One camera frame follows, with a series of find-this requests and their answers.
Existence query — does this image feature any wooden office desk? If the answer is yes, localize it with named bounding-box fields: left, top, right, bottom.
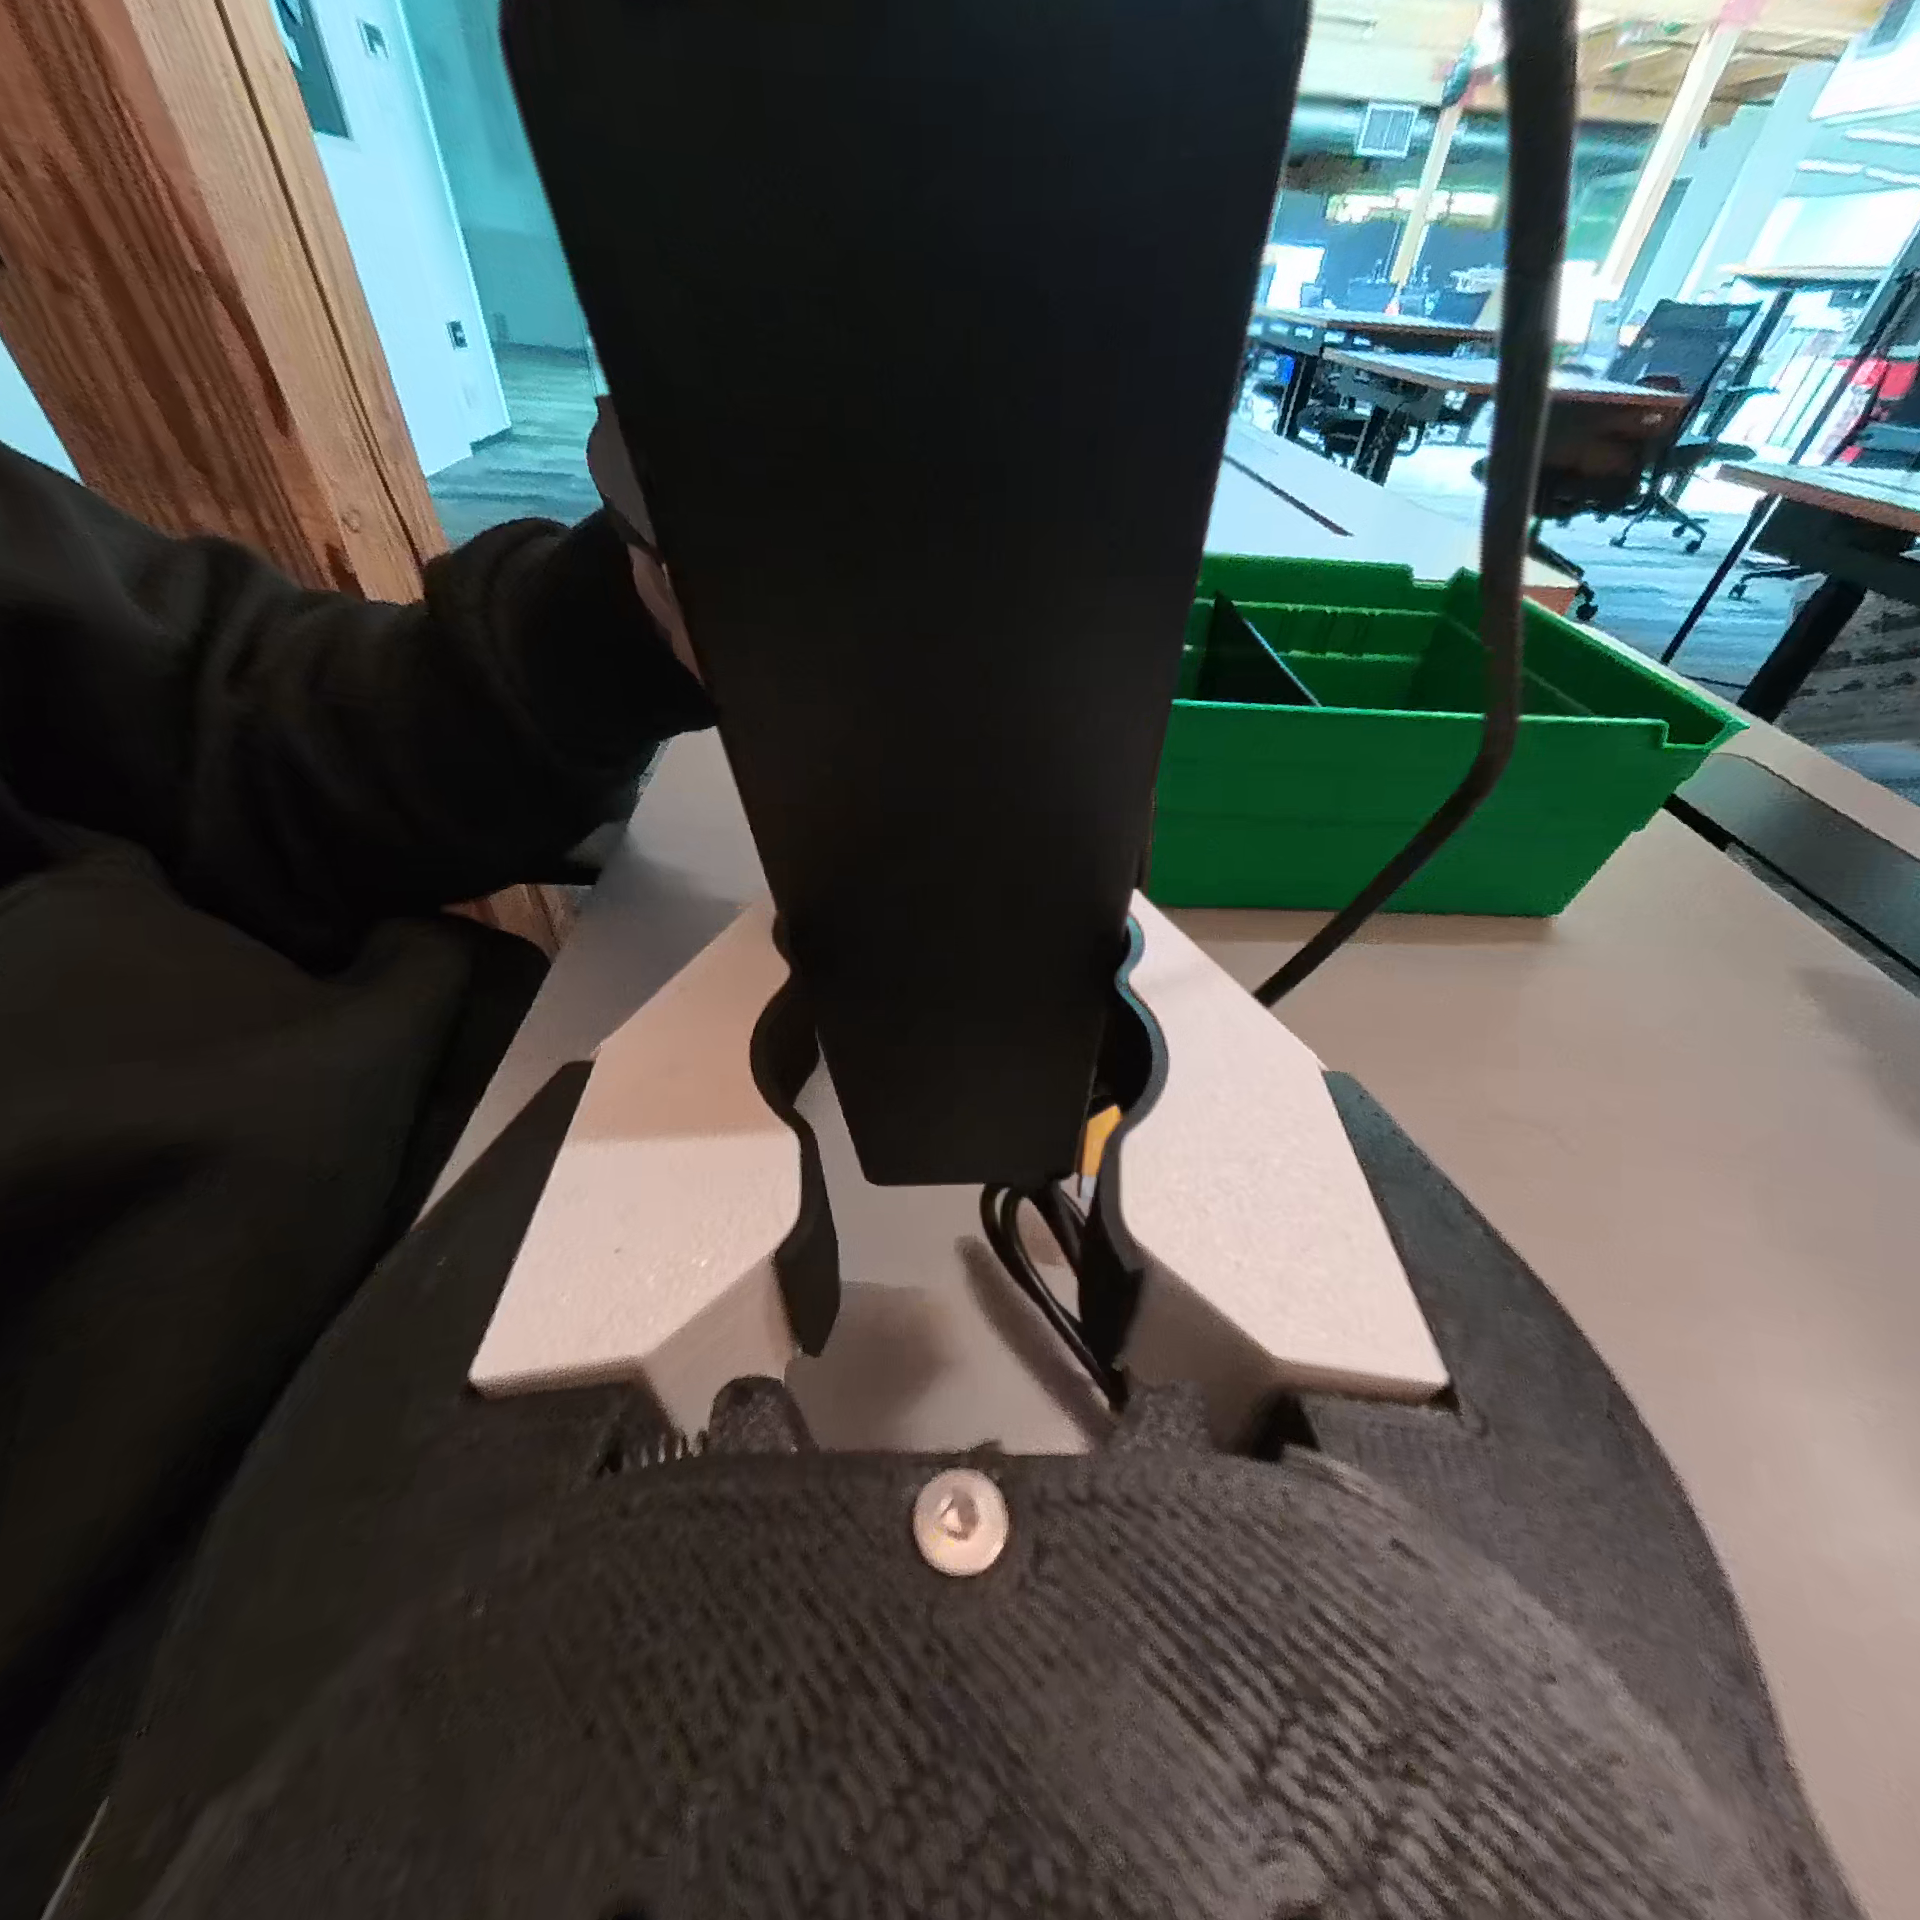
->
left=1252, top=305, right=1690, bottom=481
left=1702, top=456, right=1920, bottom=725

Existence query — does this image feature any green plastic bin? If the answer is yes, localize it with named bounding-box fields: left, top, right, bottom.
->
left=1148, top=556, right=1748, bottom=917

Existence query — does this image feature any person's left forearm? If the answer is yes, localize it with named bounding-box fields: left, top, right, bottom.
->
left=0, top=440, right=721, bottom=969

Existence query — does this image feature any black bin divider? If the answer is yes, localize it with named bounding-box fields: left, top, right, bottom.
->
left=1197, top=592, right=1329, bottom=711

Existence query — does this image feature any wooden pillar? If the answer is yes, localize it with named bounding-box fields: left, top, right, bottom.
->
left=0, top=0, right=571, bottom=947

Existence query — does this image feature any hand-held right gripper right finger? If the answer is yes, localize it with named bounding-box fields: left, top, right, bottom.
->
left=1088, top=894, right=1454, bottom=1404

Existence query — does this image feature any black desk panel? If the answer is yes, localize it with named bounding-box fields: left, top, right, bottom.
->
left=1665, top=749, right=1920, bottom=935

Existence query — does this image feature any person's left hand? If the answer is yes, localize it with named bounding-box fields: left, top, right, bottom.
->
left=586, top=398, right=706, bottom=680

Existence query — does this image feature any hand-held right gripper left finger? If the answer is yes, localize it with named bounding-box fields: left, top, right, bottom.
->
left=468, top=901, right=846, bottom=1401

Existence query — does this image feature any black USB hub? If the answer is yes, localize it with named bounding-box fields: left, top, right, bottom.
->
left=502, top=0, right=1310, bottom=1191

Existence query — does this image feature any black mesh office chair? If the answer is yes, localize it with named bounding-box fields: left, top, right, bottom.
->
left=1477, top=300, right=1765, bottom=559

